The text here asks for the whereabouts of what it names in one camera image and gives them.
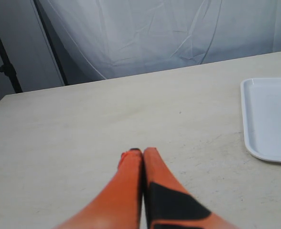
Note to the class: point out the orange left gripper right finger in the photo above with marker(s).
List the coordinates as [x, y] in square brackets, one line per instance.
[169, 205]

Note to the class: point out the black light stand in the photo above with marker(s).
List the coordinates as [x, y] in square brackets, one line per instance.
[8, 69]

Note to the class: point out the white backdrop curtain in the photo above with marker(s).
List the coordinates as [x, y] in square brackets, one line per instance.
[105, 39]

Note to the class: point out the white plastic tray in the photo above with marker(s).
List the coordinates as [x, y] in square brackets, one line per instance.
[261, 116]

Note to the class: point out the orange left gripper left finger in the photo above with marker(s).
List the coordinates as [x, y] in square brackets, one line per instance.
[118, 205]

